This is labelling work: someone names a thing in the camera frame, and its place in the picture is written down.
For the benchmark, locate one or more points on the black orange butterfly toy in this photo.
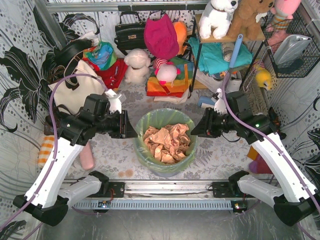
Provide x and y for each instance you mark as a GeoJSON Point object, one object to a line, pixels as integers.
{"type": "Point", "coordinates": [274, 118]}

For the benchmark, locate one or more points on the orange checked towel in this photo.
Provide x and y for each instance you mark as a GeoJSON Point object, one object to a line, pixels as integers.
{"type": "Point", "coordinates": [45, 150]}

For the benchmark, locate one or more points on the black wire basket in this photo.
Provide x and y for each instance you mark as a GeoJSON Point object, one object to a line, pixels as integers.
{"type": "Point", "coordinates": [303, 65]}

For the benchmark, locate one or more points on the black leather handbag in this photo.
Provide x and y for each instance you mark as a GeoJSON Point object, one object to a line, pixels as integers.
{"type": "Point", "coordinates": [130, 36]}

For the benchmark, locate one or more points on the pink plush toy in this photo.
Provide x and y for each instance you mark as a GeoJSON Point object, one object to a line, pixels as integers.
{"type": "Point", "coordinates": [282, 11]}

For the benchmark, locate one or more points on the red cloth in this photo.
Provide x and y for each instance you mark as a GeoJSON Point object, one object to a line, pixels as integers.
{"type": "Point", "coordinates": [113, 76]}

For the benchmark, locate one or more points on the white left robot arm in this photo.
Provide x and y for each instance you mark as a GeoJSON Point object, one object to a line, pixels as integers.
{"type": "Point", "coordinates": [45, 200]}

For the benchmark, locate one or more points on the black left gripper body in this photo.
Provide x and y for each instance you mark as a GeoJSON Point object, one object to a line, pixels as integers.
{"type": "Point", "coordinates": [122, 124]}

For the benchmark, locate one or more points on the colourful scarf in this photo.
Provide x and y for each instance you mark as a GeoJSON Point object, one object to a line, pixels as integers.
{"type": "Point", "coordinates": [100, 57]}

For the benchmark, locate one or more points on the teal folded cloth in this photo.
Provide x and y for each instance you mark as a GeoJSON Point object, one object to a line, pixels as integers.
{"type": "Point", "coordinates": [211, 58]}

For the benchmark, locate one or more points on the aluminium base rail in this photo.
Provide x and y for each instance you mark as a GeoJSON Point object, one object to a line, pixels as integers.
{"type": "Point", "coordinates": [167, 195]}

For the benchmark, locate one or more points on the magenta cloth bag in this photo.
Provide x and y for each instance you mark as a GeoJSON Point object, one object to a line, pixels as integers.
{"type": "Point", "coordinates": [160, 38]}

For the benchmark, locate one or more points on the black hat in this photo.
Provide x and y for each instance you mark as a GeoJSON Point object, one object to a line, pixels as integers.
{"type": "Point", "coordinates": [62, 57]}

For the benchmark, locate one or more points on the brown bear plush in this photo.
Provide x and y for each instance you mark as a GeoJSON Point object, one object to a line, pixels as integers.
{"type": "Point", "coordinates": [245, 16]}

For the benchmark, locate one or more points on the blue lint roller mop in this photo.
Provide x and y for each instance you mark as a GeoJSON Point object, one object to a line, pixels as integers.
{"type": "Point", "coordinates": [234, 53]}

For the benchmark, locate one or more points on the rainbow striped bag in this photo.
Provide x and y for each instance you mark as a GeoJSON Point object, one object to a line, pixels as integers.
{"type": "Point", "coordinates": [178, 87]}

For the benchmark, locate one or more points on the pink case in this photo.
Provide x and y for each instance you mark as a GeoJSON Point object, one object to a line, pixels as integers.
{"type": "Point", "coordinates": [86, 158]}

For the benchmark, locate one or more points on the blue trash bin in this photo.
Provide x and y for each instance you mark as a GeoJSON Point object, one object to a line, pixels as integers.
{"type": "Point", "coordinates": [166, 172]}

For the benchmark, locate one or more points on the green trash bag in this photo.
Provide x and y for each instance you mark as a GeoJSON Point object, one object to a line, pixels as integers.
{"type": "Point", "coordinates": [159, 118]}

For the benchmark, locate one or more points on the white pink plush doll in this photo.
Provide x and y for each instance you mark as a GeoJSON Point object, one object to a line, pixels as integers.
{"type": "Point", "coordinates": [165, 71]}

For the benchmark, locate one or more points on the yellow duck plush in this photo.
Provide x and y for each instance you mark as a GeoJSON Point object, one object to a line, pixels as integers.
{"type": "Point", "coordinates": [262, 76]}

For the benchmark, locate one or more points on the silver foil pouch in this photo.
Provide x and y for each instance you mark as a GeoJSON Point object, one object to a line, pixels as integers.
{"type": "Point", "coordinates": [291, 48]}

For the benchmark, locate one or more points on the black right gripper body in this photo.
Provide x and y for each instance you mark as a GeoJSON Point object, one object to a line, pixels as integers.
{"type": "Point", "coordinates": [209, 122]}

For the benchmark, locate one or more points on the purple orange sock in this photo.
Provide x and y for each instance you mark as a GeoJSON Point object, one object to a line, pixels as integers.
{"type": "Point", "coordinates": [258, 164]}

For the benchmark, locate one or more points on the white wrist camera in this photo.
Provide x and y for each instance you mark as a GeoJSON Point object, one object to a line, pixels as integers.
{"type": "Point", "coordinates": [219, 104]}
{"type": "Point", "coordinates": [115, 100]}

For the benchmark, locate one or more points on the beige chenille mop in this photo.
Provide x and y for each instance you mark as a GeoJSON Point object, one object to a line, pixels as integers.
{"type": "Point", "coordinates": [254, 95]}

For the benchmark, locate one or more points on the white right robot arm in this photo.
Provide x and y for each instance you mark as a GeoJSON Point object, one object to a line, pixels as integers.
{"type": "Point", "coordinates": [296, 197]}

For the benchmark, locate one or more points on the orange plush toy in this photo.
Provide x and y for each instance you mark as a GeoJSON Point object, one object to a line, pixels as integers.
{"type": "Point", "coordinates": [181, 34]}

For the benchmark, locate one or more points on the white lamb plush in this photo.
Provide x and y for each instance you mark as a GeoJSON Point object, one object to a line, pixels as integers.
{"type": "Point", "coordinates": [138, 63]}

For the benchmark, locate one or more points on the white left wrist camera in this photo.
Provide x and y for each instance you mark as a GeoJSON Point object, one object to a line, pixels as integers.
{"type": "Point", "coordinates": [115, 100]}

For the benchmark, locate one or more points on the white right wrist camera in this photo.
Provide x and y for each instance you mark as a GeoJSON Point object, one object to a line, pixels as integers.
{"type": "Point", "coordinates": [219, 104]}

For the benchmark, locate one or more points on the white dog plush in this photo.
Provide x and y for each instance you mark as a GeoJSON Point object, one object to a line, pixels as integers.
{"type": "Point", "coordinates": [216, 18]}

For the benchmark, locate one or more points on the crumpled brown paper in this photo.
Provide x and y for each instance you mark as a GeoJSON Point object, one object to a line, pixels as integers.
{"type": "Point", "coordinates": [169, 144]}

